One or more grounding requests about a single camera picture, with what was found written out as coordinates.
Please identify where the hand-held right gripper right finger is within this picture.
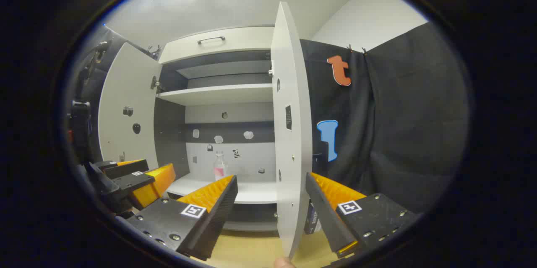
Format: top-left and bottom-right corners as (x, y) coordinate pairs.
(305, 172), (420, 259)

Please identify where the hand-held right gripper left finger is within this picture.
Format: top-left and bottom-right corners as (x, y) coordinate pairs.
(126, 174), (238, 261)

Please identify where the clear bottle pink label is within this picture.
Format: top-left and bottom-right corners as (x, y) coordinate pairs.
(213, 151), (228, 181)

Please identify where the grey cabinet door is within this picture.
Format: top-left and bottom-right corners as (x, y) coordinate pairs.
(98, 42), (163, 172)
(271, 2), (313, 260)

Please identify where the grey white cabinet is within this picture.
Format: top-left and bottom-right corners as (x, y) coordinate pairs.
(153, 26), (279, 233)

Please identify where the small black and white box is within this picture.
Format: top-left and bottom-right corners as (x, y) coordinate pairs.
(303, 201), (323, 235)

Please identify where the black door handle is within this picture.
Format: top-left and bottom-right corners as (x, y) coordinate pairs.
(311, 141), (330, 176)

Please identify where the black cable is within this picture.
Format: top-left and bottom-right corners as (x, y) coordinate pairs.
(78, 41), (112, 92)

